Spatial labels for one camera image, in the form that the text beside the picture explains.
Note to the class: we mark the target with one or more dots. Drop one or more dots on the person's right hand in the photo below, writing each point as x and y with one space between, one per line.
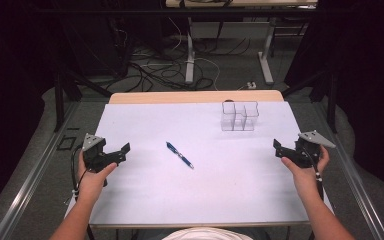
306 180

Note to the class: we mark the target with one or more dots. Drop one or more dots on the clear acrylic pen organizer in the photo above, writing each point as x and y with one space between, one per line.
240 116

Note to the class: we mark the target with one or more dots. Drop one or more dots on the black square floor frame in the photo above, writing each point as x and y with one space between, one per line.
66 143

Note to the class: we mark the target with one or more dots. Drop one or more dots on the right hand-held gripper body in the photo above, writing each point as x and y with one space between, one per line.
308 151

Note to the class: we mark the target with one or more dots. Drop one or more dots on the white power plug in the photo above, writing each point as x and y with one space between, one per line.
251 85

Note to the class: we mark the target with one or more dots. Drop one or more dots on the wooden table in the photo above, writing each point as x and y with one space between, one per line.
180 97

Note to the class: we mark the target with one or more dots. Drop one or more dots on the white-legged desk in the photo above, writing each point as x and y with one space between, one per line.
190 60

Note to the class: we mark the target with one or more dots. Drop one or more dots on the person's white shirt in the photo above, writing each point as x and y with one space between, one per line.
206 234

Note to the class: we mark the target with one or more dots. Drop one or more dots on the person's left hand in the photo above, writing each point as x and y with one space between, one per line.
91 183

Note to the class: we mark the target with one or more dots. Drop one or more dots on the black metal stand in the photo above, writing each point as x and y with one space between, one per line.
330 93
60 96

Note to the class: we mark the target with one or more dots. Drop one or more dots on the white table mat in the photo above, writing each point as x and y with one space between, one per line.
213 186

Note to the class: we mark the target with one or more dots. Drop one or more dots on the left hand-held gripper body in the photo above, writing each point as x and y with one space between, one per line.
95 156

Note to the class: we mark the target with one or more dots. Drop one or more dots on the metal floor rail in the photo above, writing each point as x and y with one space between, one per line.
350 180
30 180

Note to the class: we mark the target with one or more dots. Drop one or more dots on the blue pen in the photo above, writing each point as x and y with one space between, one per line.
180 155

